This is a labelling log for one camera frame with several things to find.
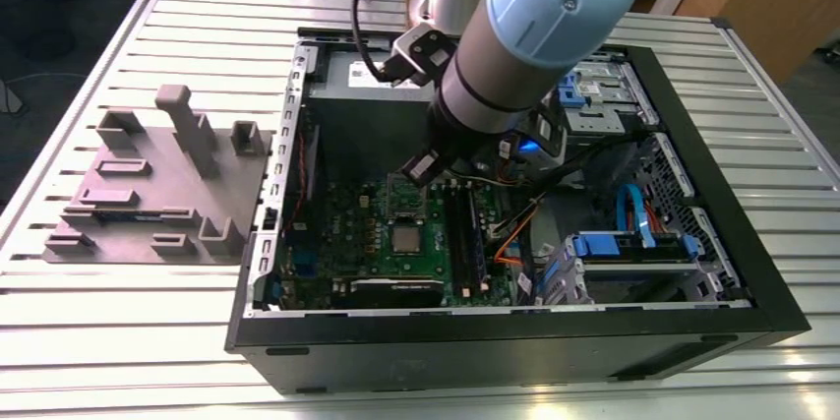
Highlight silver CPU green edge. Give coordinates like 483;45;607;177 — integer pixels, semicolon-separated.
391;225;427;254

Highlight CPU socket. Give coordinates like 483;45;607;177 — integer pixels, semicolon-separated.
386;222;432;259

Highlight metal socket cover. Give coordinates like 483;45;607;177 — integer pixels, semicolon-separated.
384;171;434;222

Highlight black RAM slot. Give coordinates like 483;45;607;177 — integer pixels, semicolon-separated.
446;178;463;293

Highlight grey power supply unit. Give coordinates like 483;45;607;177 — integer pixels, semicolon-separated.
303;50;439;180

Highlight small blue drive latch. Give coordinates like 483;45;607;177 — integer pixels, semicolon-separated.
555;88;590;109

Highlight metal drive bay cage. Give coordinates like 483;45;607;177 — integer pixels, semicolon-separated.
524;48;662;161

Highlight green Dell motherboard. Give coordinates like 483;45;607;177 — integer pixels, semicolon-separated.
271;174;522;311

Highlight hard disk blue carrier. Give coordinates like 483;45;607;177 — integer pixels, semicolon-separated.
566;230;703;265

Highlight black graphics card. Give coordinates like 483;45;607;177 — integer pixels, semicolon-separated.
330;273;450;309

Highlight metal disk bay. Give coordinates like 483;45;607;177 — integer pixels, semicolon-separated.
535;232;754;306

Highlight black open PC case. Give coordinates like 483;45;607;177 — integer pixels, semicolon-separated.
224;26;814;395

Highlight grey parts rack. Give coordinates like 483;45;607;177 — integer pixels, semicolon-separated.
42;84;279;268

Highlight wooden cabinet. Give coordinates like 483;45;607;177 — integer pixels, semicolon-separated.
675;0;840;90

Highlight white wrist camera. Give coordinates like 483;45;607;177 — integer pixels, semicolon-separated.
518;112;571;171

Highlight black cable bundle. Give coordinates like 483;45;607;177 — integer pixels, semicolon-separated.
504;132;655;239

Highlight orange red power wires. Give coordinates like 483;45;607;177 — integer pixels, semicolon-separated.
488;203;542;271

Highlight red black twisted wire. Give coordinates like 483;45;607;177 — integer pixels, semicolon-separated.
291;129;311;229

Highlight blue SATA cable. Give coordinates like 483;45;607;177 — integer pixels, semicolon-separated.
615;183;659;250

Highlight black camera cable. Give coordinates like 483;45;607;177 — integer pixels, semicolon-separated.
352;0;399;83

